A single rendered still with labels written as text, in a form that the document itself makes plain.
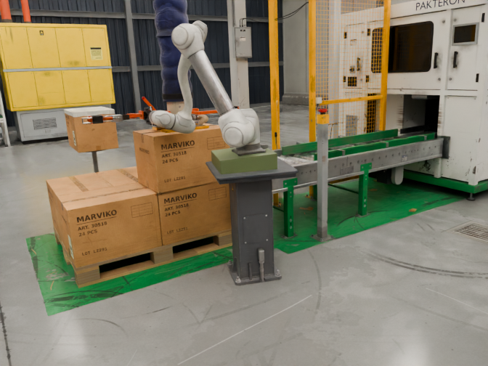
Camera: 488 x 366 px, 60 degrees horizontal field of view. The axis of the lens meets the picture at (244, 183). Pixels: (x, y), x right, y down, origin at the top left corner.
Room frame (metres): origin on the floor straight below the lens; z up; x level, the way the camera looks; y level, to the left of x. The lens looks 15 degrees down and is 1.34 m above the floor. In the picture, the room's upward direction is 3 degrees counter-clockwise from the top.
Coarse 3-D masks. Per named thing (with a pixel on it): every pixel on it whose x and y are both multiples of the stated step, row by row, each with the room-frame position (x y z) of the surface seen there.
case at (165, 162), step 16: (208, 128) 3.14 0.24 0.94; (144, 144) 2.98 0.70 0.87; (160, 144) 2.86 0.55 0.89; (176, 144) 2.92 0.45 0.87; (192, 144) 2.99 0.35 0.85; (208, 144) 3.06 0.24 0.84; (224, 144) 3.13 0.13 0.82; (144, 160) 3.01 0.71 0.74; (160, 160) 2.85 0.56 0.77; (176, 160) 2.92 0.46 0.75; (192, 160) 2.98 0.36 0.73; (208, 160) 3.06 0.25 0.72; (144, 176) 3.04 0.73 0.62; (160, 176) 2.85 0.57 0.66; (176, 176) 2.91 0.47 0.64; (192, 176) 2.98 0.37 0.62; (208, 176) 3.05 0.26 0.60; (160, 192) 2.84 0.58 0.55
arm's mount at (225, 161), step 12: (216, 156) 2.60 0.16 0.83; (228, 156) 2.57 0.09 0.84; (240, 156) 2.54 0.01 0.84; (252, 156) 2.52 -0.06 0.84; (264, 156) 2.52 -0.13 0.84; (276, 156) 2.54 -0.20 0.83; (216, 168) 2.61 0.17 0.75; (228, 168) 2.48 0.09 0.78; (240, 168) 2.49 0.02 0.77; (252, 168) 2.51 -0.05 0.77; (264, 168) 2.52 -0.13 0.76; (276, 168) 2.54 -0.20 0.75
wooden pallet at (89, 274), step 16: (192, 240) 2.97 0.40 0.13; (224, 240) 3.11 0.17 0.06; (64, 256) 3.02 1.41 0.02; (128, 256) 2.72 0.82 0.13; (160, 256) 2.84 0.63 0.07; (176, 256) 2.93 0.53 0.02; (80, 272) 2.55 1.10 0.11; (96, 272) 2.61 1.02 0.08; (112, 272) 2.71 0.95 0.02; (128, 272) 2.71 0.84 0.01
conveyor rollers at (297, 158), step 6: (390, 138) 4.67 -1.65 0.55; (354, 144) 4.40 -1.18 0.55; (360, 144) 4.43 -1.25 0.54; (312, 150) 4.15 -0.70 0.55; (282, 156) 3.96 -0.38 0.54; (288, 156) 3.90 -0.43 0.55; (294, 156) 3.95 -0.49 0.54; (300, 156) 3.89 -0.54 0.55; (306, 156) 3.93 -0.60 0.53; (312, 156) 3.87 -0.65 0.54; (288, 162) 3.73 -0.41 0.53; (294, 162) 3.67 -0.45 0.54; (300, 162) 3.62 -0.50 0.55; (306, 162) 3.66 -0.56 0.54
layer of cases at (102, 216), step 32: (64, 192) 2.97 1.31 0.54; (96, 192) 2.93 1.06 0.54; (128, 192) 2.89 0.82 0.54; (192, 192) 2.99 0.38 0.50; (224, 192) 3.12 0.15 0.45; (64, 224) 2.75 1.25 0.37; (96, 224) 2.63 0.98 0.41; (128, 224) 2.73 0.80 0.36; (160, 224) 2.85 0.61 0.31; (192, 224) 2.98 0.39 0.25; (224, 224) 3.11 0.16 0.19; (96, 256) 2.61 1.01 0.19
